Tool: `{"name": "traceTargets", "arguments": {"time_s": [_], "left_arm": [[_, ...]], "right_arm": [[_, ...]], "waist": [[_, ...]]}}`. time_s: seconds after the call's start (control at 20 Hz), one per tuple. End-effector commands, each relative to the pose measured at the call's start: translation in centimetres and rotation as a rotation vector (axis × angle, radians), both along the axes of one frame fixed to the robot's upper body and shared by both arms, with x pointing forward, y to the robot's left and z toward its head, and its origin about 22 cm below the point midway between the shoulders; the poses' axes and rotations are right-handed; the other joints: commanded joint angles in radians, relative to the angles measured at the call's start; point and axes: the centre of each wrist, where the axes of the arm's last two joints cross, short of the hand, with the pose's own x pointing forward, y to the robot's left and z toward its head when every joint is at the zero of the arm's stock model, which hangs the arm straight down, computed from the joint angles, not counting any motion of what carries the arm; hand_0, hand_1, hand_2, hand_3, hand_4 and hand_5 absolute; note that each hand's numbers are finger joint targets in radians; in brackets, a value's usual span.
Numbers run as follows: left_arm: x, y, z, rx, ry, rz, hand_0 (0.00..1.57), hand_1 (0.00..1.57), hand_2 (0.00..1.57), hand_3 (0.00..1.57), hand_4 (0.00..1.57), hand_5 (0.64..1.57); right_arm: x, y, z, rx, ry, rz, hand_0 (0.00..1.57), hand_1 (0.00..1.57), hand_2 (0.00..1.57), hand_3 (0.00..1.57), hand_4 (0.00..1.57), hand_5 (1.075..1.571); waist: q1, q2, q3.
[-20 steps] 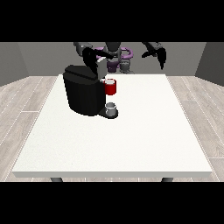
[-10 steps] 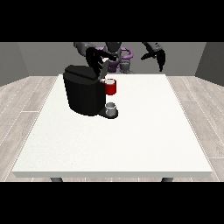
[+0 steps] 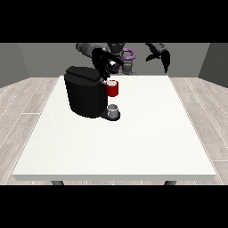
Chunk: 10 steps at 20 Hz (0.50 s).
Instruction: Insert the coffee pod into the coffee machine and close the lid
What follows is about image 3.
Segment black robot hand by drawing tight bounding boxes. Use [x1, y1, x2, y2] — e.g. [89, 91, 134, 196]
[91, 46, 126, 82]
[144, 49, 172, 74]

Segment red pod holder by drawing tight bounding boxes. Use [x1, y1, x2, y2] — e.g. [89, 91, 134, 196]
[105, 79, 119, 98]

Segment black coffee machine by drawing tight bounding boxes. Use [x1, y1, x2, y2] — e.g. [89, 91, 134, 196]
[63, 65, 121, 121]

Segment grey robot trunk purple rings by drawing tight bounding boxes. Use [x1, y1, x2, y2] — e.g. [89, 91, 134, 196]
[102, 43, 138, 76]

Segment small grey cup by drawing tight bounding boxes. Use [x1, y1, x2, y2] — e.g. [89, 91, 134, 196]
[106, 103, 120, 118]

